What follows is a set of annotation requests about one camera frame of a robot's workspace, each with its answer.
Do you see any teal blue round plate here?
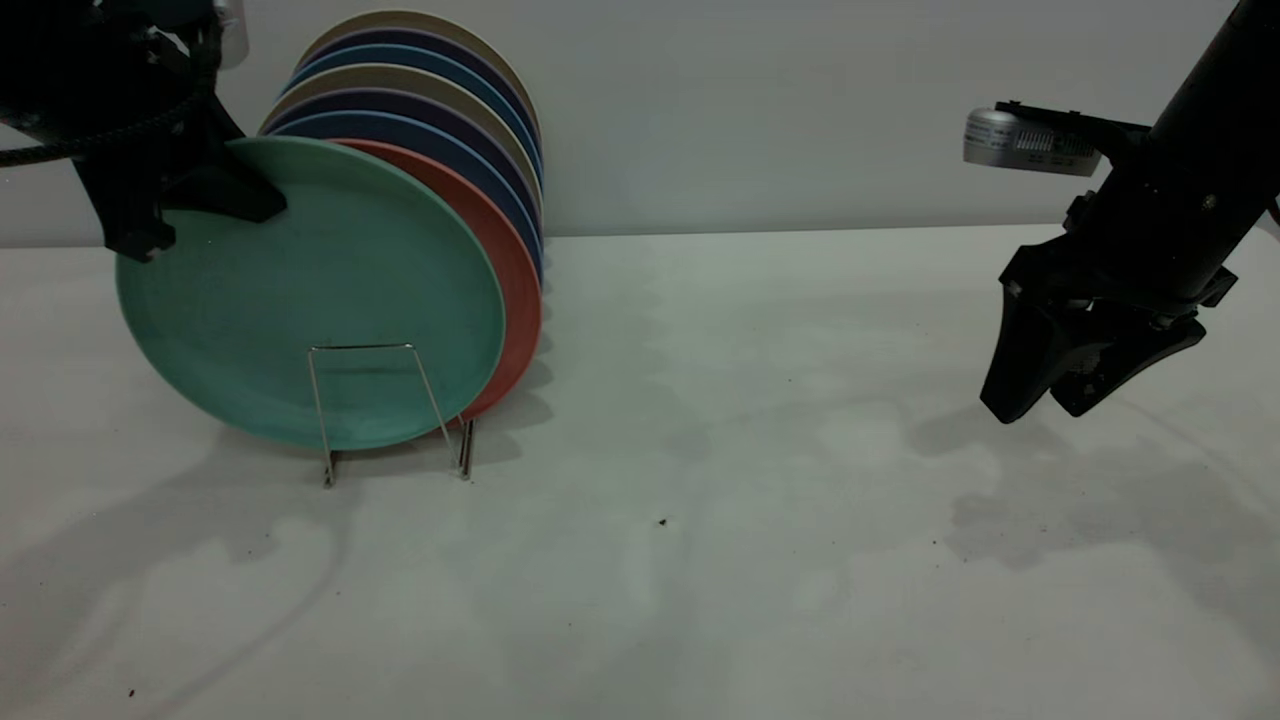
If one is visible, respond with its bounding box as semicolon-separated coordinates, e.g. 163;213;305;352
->
285;44;545;181

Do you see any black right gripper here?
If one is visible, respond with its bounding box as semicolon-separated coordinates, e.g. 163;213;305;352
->
979;158;1263;425

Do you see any beige round plate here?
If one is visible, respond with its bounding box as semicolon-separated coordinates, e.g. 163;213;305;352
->
262;64;545;216
297;10;542;136

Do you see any dark purple round plate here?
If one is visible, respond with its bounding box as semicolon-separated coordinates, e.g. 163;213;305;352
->
297;28;543;151
260;88;545;241

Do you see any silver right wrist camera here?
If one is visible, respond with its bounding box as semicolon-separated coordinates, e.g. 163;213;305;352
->
963;100;1151;178

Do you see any metal wire plate rack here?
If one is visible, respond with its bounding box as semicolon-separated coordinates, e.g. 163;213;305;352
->
307;343;475;489

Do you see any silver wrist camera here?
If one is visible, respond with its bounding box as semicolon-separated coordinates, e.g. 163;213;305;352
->
210;0;250;70
963;100;1151;178

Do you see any navy blue round plate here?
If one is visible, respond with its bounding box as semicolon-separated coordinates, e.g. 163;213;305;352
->
270;110;545;286

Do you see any pink round plate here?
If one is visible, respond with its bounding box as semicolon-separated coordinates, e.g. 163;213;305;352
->
335;139;543;421

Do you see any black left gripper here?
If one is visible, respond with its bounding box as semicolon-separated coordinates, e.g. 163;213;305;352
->
60;0;289;264

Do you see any green round plate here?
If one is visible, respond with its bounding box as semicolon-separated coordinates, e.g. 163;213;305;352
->
115;136;507;451

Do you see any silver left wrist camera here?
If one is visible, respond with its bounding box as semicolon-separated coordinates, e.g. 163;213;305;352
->
210;0;250;70

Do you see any black braided cable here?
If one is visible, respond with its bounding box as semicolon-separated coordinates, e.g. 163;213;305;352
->
0;88;217;169

